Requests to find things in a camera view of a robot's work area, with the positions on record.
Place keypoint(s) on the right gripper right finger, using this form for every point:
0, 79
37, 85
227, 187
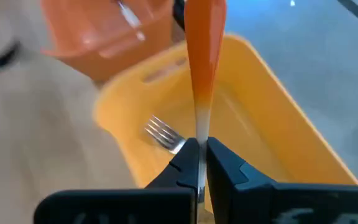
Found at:
228, 186

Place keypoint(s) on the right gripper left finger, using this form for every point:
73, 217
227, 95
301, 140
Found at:
179, 177

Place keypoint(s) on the yellow plastic bin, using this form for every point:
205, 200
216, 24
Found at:
259, 124

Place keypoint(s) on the orange plastic bin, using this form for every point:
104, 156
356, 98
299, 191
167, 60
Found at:
73, 37

